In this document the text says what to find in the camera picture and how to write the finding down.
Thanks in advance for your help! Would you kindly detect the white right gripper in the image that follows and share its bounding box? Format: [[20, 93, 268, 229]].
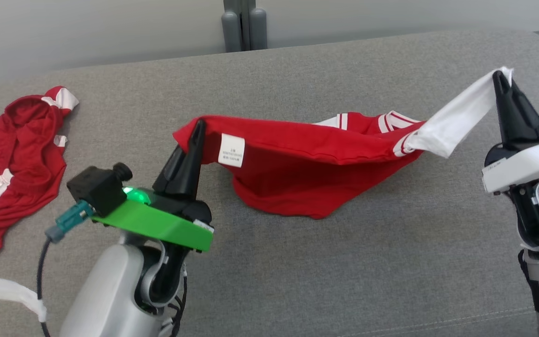
[[481, 70, 539, 195]]

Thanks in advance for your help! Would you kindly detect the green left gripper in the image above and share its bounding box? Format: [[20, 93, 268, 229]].
[[91, 119, 215, 253]]

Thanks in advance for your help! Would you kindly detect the red shirt with white sleeves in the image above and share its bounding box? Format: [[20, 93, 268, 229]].
[[173, 67, 514, 220]]

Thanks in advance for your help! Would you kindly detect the white cloth strip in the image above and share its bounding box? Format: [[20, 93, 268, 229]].
[[0, 275, 48, 323]]

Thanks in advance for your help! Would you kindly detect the teal left camera connector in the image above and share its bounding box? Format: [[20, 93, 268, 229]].
[[45, 200, 94, 244]]

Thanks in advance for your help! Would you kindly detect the grey partition post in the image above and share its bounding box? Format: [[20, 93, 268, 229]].
[[221, 0, 268, 53]]

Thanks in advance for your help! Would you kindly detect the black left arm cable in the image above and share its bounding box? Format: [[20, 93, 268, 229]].
[[36, 236, 54, 337]]

